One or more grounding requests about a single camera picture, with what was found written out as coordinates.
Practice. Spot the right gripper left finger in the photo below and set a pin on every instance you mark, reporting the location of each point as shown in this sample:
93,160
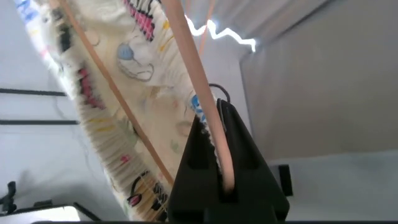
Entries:
192,186

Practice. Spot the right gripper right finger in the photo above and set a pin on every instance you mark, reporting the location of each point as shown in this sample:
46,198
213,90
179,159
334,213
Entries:
255,186

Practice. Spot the cream printed garment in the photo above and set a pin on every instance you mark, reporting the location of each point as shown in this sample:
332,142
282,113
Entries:
149,93

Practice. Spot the pink clothes hanger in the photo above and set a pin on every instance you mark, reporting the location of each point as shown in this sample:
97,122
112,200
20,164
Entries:
194,62

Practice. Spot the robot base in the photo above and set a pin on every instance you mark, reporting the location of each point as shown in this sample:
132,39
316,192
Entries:
46,214

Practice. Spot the white curtain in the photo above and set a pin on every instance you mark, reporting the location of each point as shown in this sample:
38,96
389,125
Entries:
264,15

